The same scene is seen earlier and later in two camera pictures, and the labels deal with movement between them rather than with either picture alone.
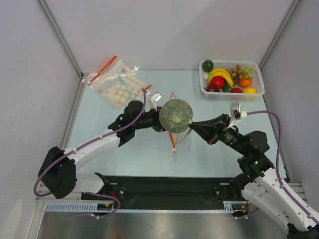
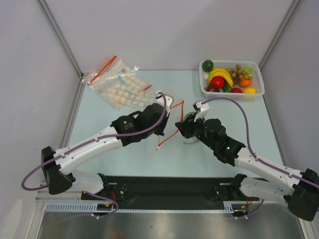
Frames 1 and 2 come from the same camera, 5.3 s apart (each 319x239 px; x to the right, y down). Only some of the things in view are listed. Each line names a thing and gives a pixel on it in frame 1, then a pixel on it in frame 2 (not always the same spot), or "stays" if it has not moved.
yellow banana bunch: (220, 72) stays
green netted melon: (176, 115) to (190, 140)
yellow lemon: (249, 90) stays
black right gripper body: (217, 128) to (186, 128)
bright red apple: (219, 81) stays
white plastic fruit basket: (257, 80) stays
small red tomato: (236, 90) stays
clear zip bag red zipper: (176, 138) to (171, 136)
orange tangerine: (245, 82) stays
